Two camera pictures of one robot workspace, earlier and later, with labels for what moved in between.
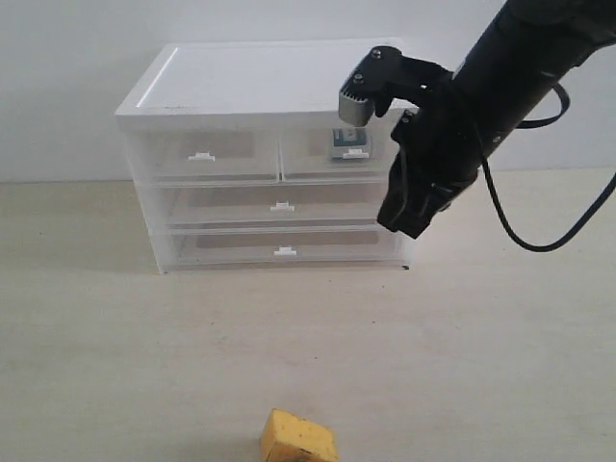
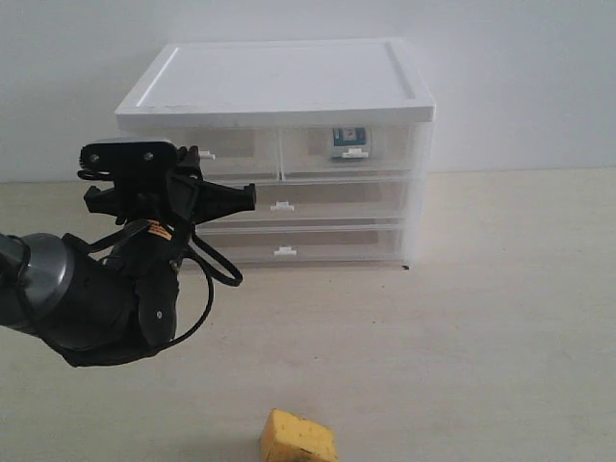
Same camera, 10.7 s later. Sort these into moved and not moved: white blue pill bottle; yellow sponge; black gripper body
Moved: black gripper body
Not moved: yellow sponge; white blue pill bottle
